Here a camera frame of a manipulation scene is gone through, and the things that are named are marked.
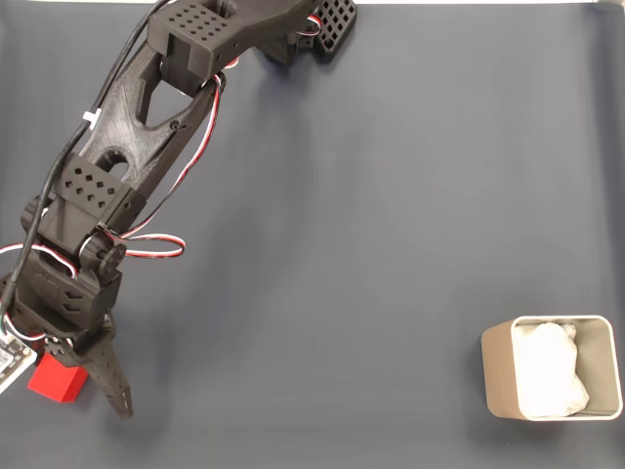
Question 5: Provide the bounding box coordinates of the white crumpled paper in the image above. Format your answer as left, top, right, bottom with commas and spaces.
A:
512, 320, 592, 419

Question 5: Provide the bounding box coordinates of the beige rounded box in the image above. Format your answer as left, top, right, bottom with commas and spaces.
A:
480, 315, 625, 422

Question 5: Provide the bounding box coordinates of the red white black servo cable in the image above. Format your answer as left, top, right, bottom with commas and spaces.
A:
116, 70, 229, 261
0, 243, 80, 280

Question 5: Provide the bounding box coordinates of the red cube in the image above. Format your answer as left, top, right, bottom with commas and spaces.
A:
26, 331, 90, 405

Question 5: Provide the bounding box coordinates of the camera board on white mount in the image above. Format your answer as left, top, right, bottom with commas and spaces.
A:
0, 334, 40, 397

